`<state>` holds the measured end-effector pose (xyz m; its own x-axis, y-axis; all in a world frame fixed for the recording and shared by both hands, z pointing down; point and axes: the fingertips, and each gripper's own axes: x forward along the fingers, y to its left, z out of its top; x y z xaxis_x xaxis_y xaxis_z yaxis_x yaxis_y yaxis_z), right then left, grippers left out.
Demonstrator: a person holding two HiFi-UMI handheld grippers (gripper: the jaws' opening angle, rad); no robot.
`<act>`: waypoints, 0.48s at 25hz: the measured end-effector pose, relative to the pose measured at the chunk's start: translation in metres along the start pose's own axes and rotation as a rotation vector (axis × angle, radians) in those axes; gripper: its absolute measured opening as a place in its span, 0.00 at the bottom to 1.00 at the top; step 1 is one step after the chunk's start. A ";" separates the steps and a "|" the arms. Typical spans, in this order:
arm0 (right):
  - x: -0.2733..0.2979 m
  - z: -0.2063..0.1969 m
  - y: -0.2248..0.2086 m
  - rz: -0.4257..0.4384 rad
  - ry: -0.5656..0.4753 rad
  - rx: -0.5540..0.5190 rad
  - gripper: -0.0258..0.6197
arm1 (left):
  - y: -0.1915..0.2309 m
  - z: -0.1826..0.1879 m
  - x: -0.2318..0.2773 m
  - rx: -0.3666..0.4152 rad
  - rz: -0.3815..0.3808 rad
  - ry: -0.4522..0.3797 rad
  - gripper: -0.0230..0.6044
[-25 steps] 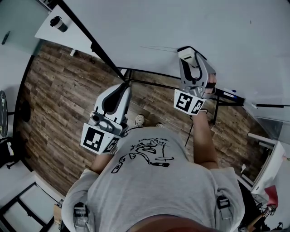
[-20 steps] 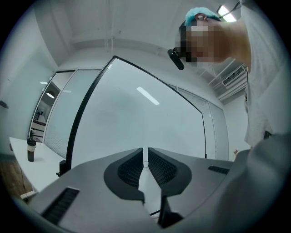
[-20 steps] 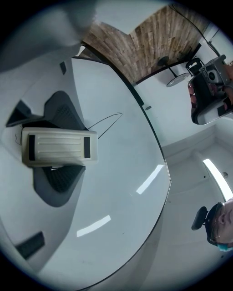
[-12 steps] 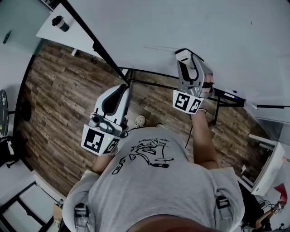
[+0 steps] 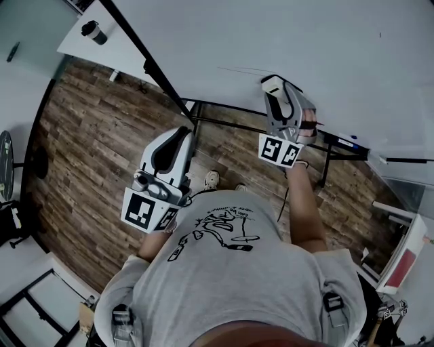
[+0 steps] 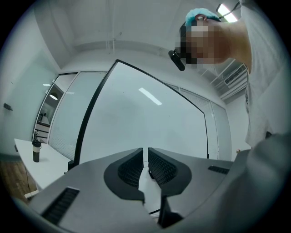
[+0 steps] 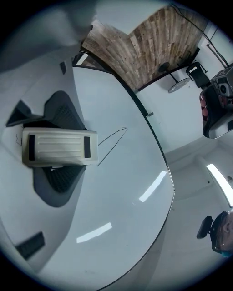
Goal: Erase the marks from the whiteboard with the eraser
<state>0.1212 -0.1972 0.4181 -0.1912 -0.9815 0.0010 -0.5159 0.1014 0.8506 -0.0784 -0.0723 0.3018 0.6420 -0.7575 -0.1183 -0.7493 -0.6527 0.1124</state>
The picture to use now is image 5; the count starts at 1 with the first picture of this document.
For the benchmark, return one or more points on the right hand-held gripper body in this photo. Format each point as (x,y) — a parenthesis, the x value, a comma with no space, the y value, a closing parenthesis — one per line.
(271,149)

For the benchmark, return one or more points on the person's shoe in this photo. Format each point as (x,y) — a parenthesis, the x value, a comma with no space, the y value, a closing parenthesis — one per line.
(240,187)
(212,179)

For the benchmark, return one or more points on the black framed glass panel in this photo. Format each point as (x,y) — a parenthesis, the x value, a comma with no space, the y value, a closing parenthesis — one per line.
(34,305)

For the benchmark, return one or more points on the person's right forearm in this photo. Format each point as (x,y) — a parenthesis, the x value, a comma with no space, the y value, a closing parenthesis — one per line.
(305,210)

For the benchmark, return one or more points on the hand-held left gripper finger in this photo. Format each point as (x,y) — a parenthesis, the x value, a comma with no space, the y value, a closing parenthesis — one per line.
(184,156)
(149,152)

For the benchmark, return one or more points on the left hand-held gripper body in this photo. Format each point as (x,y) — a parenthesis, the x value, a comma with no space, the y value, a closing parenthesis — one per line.
(139,210)

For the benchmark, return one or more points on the black travel tumbler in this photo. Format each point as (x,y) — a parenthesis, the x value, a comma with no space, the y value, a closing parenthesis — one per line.
(95,33)

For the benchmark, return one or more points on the blue capped marker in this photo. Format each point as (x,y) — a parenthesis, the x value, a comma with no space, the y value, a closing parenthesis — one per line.
(346,143)

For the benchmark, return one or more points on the grey marker tray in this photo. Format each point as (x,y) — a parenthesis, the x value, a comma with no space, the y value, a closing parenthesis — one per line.
(373,156)

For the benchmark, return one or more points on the person's right hand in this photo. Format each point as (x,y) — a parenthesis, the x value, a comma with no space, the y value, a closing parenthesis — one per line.
(310,125)

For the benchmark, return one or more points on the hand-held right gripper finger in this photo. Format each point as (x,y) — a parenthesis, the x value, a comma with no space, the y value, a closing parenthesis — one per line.
(300,105)
(271,112)

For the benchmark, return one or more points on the round black side table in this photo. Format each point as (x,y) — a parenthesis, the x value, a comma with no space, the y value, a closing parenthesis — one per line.
(6,162)

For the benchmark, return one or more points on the person's left shoe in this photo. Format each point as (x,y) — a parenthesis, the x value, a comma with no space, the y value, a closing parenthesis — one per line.
(212,179)

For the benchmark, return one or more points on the black framed whiteboard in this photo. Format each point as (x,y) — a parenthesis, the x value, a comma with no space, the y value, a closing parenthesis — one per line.
(237,40)

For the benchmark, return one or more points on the black office chair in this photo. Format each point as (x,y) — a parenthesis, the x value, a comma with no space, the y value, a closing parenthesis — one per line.
(10,223)

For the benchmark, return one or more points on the white shelf unit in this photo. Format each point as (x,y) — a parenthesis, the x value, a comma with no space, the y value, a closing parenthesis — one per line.
(415,237)

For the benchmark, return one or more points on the person's left forearm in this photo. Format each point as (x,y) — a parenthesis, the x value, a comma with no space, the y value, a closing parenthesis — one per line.
(154,244)

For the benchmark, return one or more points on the person's right shoe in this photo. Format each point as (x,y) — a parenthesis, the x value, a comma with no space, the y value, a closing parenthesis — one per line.
(240,187)

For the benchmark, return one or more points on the white office desk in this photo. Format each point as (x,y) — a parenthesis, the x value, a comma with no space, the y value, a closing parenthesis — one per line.
(101,57)

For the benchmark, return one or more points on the brown cardboard box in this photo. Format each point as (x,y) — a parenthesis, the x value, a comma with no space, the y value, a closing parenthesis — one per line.
(86,315)

